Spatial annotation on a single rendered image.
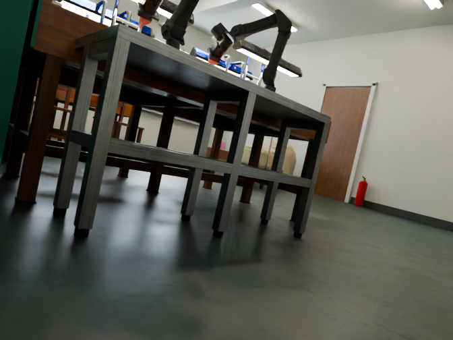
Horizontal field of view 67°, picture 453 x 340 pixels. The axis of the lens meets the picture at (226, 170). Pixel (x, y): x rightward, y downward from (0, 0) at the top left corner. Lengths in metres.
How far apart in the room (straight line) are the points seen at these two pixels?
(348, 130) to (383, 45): 1.54
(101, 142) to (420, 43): 5.88
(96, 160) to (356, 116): 5.70
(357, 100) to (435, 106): 1.25
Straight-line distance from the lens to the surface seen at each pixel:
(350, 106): 6.60
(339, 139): 6.54
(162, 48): 1.22
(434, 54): 6.38
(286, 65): 2.59
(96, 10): 2.51
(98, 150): 1.12
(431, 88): 6.19
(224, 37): 1.91
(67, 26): 1.55
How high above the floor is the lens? 0.35
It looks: 2 degrees down
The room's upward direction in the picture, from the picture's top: 12 degrees clockwise
